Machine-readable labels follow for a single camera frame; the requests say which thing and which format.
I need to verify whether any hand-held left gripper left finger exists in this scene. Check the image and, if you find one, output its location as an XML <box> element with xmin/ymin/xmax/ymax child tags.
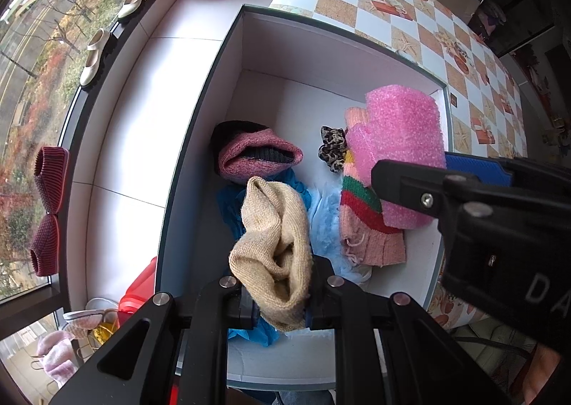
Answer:
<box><xmin>48</xmin><ymin>277</ymin><xmax>260</xmax><ymax>405</ymax></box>

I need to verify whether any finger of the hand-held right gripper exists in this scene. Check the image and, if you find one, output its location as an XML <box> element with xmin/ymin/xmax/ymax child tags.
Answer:
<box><xmin>444</xmin><ymin>151</ymin><xmax>515</xmax><ymax>188</ymax></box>
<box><xmin>370</xmin><ymin>158</ymin><xmax>494</xmax><ymax>228</ymax></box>

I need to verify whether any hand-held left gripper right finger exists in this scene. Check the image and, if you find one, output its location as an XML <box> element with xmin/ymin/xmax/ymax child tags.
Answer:
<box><xmin>304</xmin><ymin>257</ymin><xmax>515</xmax><ymax>405</ymax></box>

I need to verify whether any blue plastic cover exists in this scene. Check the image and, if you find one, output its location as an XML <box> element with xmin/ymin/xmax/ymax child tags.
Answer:
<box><xmin>227</xmin><ymin>319</ymin><xmax>287</xmax><ymax>349</ymax></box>

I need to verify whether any pink foam sponge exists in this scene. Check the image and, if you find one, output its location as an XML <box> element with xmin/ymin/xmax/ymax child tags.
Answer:
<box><xmin>347</xmin><ymin>84</ymin><xmax>447</xmax><ymax>230</ymax></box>

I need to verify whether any light blue fluffy cloth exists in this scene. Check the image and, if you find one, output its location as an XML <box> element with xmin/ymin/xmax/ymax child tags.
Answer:
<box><xmin>307</xmin><ymin>183</ymin><xmax>372</xmax><ymax>283</ymax></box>

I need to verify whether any beige knit sock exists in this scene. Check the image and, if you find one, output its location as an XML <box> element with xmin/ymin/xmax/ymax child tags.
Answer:
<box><xmin>228</xmin><ymin>176</ymin><xmax>314</xmax><ymax>334</ymax></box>

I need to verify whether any leopard print scrunchie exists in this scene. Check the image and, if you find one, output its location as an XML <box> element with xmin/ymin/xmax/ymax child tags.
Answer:
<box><xmin>317</xmin><ymin>126</ymin><xmax>349</xmax><ymax>174</ymax></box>

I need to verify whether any pink and black knit slipper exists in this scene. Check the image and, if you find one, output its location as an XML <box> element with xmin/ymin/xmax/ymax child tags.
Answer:
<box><xmin>211</xmin><ymin>120</ymin><xmax>305</xmax><ymax>186</ymax></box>

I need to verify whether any white cardboard box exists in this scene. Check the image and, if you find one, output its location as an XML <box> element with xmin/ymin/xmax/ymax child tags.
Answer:
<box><xmin>153</xmin><ymin>4</ymin><xmax>449</xmax><ymax>393</ymax></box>

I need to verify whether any person's right hand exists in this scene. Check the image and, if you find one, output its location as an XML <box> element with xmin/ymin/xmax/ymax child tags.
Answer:
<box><xmin>519</xmin><ymin>339</ymin><xmax>564</xmax><ymax>405</ymax></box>

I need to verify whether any red plastic stool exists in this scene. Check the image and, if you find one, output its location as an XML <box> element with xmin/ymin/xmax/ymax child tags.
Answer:
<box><xmin>117</xmin><ymin>255</ymin><xmax>158</xmax><ymax>322</ymax></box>

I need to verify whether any person's jeans leg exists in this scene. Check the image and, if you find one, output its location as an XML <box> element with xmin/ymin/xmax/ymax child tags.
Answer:
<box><xmin>272</xmin><ymin>389</ymin><xmax>336</xmax><ymax>405</ymax></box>

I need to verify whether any pink fluffy slipper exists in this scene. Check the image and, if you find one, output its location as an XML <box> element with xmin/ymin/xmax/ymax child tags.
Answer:
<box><xmin>35</xmin><ymin>333</ymin><xmax>77</xmax><ymax>389</ymax></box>

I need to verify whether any checkered printed tablecloth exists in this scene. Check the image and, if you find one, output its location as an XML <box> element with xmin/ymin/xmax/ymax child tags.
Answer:
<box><xmin>269</xmin><ymin>0</ymin><xmax>530</xmax><ymax>331</ymax></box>

